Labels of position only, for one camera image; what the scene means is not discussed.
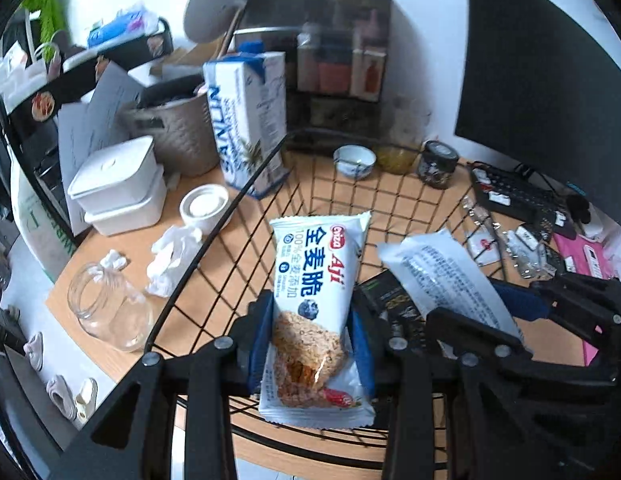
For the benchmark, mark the small white bowl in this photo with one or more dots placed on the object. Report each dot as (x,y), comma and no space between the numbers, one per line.
(354,162)

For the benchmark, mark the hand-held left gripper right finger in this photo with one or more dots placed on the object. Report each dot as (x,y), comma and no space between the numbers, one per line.
(364,360)

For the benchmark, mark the pink mouse mat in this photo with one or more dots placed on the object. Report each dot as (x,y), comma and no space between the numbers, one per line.
(588,255)

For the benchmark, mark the black bag with food print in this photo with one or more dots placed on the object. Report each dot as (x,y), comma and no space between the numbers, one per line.
(45,102)

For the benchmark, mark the white paper bag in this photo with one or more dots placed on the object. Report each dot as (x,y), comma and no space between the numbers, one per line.
(15,72)

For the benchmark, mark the glass jar with yellow residue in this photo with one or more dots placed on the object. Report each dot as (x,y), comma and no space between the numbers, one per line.
(398,160)

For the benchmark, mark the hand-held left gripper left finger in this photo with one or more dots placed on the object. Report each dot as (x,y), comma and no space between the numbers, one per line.
(254,355)

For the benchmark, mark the black snack packet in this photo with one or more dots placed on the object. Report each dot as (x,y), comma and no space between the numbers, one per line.
(390,300)

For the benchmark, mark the white blue snack packet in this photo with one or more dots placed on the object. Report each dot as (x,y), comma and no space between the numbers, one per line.
(310,280)

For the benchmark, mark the white round container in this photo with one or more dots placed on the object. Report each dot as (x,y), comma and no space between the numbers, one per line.
(205,207)

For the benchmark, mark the brown storage organizer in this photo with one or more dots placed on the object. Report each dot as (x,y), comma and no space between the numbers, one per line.
(335,60)

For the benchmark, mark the green plant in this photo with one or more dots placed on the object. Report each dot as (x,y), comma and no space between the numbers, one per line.
(48,10)

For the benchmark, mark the grey white snack packet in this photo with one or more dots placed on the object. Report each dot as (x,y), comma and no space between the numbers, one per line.
(440,275)

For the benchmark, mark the black power adapter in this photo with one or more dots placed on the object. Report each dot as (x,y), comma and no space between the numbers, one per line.
(578,207)

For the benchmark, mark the white sachet with red label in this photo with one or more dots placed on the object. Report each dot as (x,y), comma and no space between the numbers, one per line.
(483,249)

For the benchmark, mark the white papers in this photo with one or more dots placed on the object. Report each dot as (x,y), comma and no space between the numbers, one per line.
(90,120)

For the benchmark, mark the crumpled white tissue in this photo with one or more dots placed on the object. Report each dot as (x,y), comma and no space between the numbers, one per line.
(170,260)

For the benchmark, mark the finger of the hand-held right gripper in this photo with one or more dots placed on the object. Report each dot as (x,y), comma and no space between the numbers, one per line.
(470,327)
(520,305)

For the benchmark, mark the white blue drink carton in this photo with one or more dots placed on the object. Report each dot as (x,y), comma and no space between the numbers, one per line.
(240,110)

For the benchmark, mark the white lidded container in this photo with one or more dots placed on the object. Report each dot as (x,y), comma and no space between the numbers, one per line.
(113,167)
(130,215)

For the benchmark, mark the black curved monitor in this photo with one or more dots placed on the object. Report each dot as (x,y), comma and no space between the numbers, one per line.
(530,75)

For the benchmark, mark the empty clear glass jar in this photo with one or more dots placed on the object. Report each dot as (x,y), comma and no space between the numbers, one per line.
(110,310)

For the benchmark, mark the grey woven basket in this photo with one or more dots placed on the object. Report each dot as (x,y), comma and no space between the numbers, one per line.
(180,135)

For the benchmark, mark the pale slipper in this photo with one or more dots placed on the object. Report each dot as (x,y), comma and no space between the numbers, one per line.
(34,351)
(85,397)
(60,396)

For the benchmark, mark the white bag with green print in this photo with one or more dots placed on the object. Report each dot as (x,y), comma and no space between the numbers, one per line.
(38,220)

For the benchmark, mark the dark glass jar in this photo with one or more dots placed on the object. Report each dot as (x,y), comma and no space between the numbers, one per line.
(437,167)

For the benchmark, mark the small crumpled tissue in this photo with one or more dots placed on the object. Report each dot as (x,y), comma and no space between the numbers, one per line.
(114,261)

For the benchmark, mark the blue tissue pack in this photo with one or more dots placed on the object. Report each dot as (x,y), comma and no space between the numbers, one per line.
(118,27)

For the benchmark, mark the black keyboard with white keys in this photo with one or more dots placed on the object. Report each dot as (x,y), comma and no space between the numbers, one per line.
(520,195)

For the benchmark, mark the clear plastic wrapper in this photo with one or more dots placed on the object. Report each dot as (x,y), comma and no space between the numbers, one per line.
(528,260)

